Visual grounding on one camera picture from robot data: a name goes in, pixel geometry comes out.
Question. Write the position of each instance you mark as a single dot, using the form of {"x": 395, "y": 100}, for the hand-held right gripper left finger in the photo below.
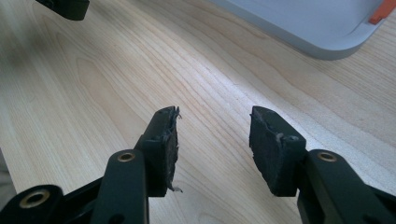
{"x": 162, "y": 149}

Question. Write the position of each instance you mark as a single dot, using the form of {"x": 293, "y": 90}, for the grey shoe rack orange clips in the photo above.
{"x": 305, "y": 21}

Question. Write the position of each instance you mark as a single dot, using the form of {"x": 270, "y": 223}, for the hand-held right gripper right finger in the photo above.
{"x": 274, "y": 149}

